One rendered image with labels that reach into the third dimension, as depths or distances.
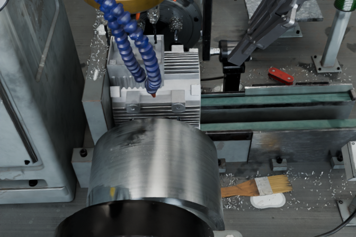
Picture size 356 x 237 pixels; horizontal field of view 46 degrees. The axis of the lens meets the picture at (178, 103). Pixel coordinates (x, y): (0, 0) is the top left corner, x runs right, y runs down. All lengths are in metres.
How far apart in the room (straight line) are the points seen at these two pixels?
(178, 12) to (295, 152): 0.48
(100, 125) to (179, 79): 0.20
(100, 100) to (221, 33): 0.79
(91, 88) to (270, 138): 0.46
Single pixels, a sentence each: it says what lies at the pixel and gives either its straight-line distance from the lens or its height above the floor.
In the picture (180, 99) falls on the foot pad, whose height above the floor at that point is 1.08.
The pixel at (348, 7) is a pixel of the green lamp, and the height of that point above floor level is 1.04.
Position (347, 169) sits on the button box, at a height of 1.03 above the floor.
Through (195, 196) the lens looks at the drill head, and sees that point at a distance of 0.69.
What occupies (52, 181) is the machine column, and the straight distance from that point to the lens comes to 1.03.
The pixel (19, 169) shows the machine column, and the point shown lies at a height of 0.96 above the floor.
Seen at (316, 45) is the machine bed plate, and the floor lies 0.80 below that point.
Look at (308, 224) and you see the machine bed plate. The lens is 1.08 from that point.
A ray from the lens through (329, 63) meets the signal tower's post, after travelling 1.44.
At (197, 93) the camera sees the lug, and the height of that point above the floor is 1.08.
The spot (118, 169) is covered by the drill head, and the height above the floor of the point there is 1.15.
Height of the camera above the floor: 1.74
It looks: 48 degrees down
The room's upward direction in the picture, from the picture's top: 2 degrees counter-clockwise
